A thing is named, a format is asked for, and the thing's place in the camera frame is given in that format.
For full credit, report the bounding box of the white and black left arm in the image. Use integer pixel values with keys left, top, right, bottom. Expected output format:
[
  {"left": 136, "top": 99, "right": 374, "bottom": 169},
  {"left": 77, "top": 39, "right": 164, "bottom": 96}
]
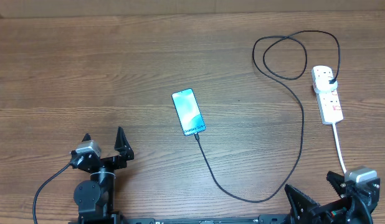
[{"left": 70, "top": 127, "right": 134, "bottom": 223}]

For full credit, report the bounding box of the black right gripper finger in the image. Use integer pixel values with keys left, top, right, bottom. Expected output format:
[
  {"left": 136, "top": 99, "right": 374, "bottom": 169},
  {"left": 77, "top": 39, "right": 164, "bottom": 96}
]
[
  {"left": 284, "top": 184, "right": 320, "bottom": 224},
  {"left": 326, "top": 171, "right": 346, "bottom": 198}
]

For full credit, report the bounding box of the blue Galaxy smartphone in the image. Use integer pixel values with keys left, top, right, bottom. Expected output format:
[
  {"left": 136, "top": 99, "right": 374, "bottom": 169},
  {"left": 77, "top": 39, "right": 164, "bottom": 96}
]
[{"left": 171, "top": 88, "right": 206, "bottom": 136}]

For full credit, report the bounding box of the white power strip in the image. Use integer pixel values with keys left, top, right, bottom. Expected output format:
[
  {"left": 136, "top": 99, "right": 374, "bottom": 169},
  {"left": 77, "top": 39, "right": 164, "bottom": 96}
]
[{"left": 311, "top": 65, "right": 343, "bottom": 124}]

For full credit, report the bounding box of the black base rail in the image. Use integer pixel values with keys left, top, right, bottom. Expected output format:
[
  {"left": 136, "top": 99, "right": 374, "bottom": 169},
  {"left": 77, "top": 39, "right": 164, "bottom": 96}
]
[{"left": 69, "top": 214, "right": 291, "bottom": 224}]

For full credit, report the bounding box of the white charger plug adapter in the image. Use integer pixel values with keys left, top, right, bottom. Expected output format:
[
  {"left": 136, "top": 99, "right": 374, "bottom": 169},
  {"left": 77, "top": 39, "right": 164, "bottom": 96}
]
[{"left": 313, "top": 77, "right": 338, "bottom": 94}]

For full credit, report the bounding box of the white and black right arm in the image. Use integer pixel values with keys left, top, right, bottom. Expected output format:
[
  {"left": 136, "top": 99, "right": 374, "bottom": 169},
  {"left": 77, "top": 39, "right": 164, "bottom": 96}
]
[{"left": 285, "top": 167, "right": 381, "bottom": 224}]

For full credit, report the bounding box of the black charger cable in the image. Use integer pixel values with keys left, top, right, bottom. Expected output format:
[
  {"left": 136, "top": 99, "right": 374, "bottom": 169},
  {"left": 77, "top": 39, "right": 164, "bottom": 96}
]
[{"left": 194, "top": 30, "right": 342, "bottom": 203}]

